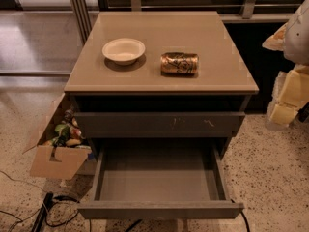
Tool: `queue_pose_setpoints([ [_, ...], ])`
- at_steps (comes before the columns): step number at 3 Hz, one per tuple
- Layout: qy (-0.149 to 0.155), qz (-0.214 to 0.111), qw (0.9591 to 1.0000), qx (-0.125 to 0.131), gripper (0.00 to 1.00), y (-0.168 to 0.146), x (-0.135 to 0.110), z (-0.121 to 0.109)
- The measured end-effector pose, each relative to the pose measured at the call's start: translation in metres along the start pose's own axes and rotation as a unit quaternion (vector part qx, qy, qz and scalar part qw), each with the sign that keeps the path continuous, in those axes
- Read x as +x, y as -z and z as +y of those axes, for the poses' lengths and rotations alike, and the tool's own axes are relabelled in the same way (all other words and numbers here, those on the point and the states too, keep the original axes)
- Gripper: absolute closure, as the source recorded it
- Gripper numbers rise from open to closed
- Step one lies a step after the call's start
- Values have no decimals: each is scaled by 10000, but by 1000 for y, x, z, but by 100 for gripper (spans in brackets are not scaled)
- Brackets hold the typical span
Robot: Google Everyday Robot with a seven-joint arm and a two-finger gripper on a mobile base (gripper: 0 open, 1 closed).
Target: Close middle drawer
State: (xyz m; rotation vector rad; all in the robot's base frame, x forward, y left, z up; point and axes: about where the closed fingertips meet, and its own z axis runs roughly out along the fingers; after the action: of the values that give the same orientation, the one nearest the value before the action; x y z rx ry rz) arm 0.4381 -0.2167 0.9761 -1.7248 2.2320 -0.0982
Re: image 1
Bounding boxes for white paper bowl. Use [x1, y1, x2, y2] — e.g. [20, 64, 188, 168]
[102, 38, 146, 66]

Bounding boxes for black floor cables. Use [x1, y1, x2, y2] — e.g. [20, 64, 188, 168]
[0, 169, 93, 232]

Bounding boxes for grey top drawer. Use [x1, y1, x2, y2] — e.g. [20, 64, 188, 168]
[75, 112, 245, 138]

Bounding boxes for grey drawer cabinet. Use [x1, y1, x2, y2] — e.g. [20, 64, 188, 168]
[65, 12, 258, 154]

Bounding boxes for black cable under drawer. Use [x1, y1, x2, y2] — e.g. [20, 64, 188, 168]
[230, 198, 251, 232]

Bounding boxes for gold soda can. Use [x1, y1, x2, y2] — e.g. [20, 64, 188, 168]
[160, 52, 199, 74]

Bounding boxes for cardboard box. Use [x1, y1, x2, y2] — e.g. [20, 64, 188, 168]
[23, 94, 97, 180]

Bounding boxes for grey drawer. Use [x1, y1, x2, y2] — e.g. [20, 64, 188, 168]
[75, 112, 245, 138]
[78, 138, 244, 219]

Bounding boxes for black power strip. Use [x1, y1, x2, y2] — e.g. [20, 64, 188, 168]
[31, 192, 53, 232]

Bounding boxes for colourful toys in box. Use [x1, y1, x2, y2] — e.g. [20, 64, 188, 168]
[43, 108, 91, 149]

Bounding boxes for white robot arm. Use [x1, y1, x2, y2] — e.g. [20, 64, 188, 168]
[262, 0, 309, 130]

